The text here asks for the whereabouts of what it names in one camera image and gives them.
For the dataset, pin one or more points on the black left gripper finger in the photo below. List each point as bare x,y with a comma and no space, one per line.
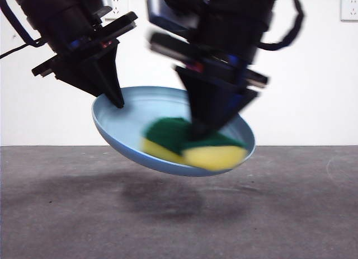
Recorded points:
84,77
110,74

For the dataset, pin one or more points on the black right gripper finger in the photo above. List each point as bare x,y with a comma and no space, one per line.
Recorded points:
243,102
207,102

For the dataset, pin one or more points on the light blue round plate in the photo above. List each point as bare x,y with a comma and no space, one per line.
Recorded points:
140,116

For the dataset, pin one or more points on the yellow sponge with green scourer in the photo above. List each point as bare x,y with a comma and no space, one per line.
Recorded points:
212,158

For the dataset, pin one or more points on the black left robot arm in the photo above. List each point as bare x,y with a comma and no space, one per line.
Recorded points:
42,7

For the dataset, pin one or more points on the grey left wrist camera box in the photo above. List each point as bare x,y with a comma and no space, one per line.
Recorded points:
99,12

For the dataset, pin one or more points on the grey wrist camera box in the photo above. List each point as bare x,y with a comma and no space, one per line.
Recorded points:
99,12
173,15

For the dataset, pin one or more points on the white wall socket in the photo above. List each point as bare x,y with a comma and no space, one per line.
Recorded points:
121,3
349,8

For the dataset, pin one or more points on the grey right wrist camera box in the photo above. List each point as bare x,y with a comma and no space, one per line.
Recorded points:
173,15

